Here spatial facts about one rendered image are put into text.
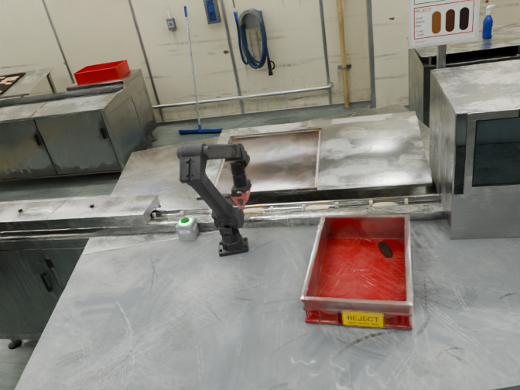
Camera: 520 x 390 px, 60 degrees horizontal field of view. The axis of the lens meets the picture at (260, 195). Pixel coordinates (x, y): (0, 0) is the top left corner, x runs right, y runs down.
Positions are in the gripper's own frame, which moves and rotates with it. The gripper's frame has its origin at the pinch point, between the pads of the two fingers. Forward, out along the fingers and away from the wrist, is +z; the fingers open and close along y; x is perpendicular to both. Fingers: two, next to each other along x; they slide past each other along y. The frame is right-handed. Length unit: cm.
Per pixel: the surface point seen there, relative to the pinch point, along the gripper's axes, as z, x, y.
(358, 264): 10, 48, 33
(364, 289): 10, 49, 46
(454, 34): -47, 99, -82
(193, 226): 3.3, -20.3, 12.0
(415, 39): -47, 80, -82
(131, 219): 2, -51, 6
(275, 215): 4.4, 14.0, 3.6
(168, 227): 6.8, -34.7, 6.3
